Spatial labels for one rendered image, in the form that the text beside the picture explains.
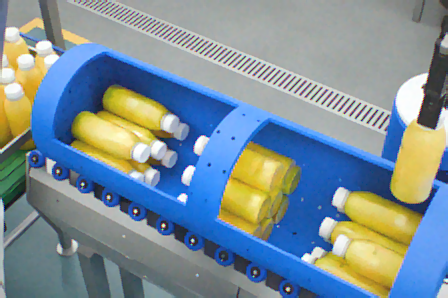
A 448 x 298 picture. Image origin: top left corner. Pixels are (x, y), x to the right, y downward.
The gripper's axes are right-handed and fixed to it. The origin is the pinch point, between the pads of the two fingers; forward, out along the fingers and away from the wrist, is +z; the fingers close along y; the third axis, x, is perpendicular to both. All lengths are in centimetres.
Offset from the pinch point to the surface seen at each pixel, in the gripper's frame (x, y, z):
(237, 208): 28.4, -8.2, 34.2
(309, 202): 21, 9, 45
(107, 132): 62, -6, 32
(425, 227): -5.0, -4.6, 21.8
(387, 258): -0.8, -5.7, 31.9
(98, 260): 73, -6, 86
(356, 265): 3.6, -8.2, 34.4
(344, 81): 72, 173, 144
